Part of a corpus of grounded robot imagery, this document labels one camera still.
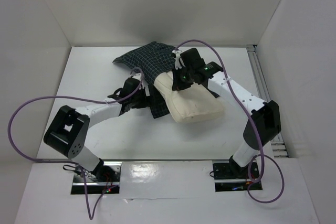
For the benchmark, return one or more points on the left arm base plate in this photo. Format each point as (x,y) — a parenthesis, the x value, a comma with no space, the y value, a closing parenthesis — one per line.
(108,183)

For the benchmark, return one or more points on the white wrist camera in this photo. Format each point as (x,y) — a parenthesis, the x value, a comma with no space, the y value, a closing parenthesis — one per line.
(179,64)
(144,91)

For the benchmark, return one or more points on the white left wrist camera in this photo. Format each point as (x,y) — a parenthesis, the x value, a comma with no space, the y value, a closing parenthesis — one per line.
(144,91)

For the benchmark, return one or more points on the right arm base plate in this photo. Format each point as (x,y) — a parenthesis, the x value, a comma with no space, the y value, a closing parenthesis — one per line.
(226,179)

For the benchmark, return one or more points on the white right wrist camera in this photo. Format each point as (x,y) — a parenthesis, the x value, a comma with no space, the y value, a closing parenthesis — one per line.
(179,64)

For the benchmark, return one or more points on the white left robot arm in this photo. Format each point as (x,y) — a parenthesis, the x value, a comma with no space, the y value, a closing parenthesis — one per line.
(68,131)

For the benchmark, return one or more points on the dark checkered pillowcase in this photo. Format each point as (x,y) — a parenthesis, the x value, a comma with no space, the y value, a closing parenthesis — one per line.
(153,59)

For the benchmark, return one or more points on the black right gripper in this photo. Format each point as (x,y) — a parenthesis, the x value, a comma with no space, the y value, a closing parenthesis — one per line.
(177,82)

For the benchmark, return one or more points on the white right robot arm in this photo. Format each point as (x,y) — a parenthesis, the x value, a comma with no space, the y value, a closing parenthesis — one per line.
(263,123)

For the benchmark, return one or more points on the aluminium frame rail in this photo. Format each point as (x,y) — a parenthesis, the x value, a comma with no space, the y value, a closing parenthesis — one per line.
(278,146)

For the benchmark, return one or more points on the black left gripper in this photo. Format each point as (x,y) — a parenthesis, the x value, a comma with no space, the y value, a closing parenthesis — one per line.
(145,103)

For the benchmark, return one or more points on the cream white pillow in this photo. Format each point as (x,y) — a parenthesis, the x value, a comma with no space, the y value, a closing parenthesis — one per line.
(195,104)

